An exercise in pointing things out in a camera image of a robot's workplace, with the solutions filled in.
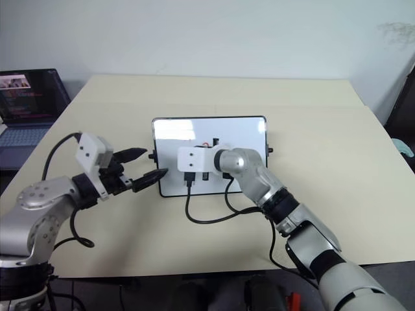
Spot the black-framed whiteboard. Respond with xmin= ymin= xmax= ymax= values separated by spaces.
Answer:
xmin=147 ymin=115 xmax=274 ymax=198

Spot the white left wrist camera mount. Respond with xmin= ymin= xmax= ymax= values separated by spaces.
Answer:
xmin=75 ymin=132 xmax=114 ymax=200

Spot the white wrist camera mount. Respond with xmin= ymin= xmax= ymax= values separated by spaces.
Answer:
xmin=178 ymin=145 xmax=217 ymax=173
xmin=75 ymin=132 xmax=114 ymax=200

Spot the dark chair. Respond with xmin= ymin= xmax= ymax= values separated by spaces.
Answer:
xmin=383 ymin=53 xmax=415 ymax=156

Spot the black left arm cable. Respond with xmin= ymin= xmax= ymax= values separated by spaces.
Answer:
xmin=41 ymin=132 xmax=96 ymax=252

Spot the teal cloth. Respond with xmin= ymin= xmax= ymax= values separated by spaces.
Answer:
xmin=391 ymin=137 xmax=412 ymax=159

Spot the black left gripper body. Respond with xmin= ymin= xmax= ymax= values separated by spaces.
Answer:
xmin=98 ymin=157 xmax=134 ymax=196

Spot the open dark laptop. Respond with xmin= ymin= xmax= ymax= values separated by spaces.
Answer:
xmin=0 ymin=68 xmax=72 ymax=170

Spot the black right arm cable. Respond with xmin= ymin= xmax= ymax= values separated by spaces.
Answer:
xmin=183 ymin=171 xmax=320 ymax=290

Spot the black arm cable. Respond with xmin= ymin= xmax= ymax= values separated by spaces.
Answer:
xmin=41 ymin=132 xmax=96 ymax=252
xmin=183 ymin=171 xmax=320 ymax=290

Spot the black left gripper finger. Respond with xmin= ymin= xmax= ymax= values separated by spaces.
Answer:
xmin=112 ymin=147 xmax=148 ymax=164
xmin=131 ymin=168 xmax=169 ymax=194

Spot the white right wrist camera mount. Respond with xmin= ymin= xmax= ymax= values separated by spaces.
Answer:
xmin=178 ymin=145 xmax=217 ymax=173

